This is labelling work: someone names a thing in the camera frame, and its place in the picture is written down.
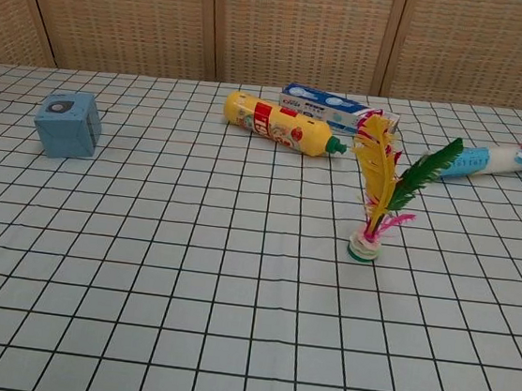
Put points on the blue white cling film roll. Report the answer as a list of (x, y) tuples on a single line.
[(496, 158)]

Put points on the colourful feather shuttlecock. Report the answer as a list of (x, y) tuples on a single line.
[(381, 171)]

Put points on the light blue grid tablecloth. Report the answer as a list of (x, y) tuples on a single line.
[(184, 290)]

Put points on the blue white toothpaste box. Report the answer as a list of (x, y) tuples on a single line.
[(332, 107)]

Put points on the small blue cardboard box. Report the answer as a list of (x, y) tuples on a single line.
[(63, 128)]

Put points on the yellow detergent bottle green cap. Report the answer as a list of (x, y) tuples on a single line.
[(274, 122)]

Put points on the woven bamboo folding screen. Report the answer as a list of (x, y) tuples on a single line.
[(280, 28)]

